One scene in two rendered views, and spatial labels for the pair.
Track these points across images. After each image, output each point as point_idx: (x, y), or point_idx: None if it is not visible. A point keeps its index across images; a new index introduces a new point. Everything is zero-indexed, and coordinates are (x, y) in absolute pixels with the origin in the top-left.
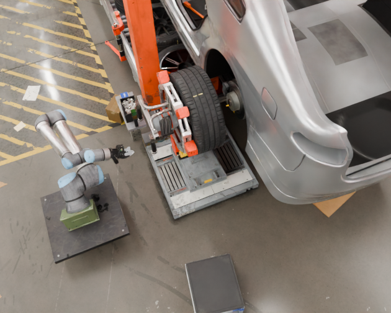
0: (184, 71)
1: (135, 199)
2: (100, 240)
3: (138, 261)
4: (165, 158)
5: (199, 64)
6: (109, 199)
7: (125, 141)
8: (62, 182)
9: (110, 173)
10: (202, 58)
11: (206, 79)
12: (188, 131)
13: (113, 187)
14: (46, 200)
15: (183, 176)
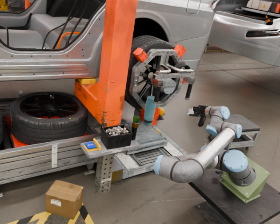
0: (139, 42)
1: (180, 185)
2: None
3: None
4: (134, 161)
5: (92, 66)
6: (210, 170)
7: (111, 198)
8: (244, 155)
9: (157, 207)
10: (99, 54)
11: (150, 35)
12: None
13: (174, 203)
14: (243, 222)
15: (154, 145)
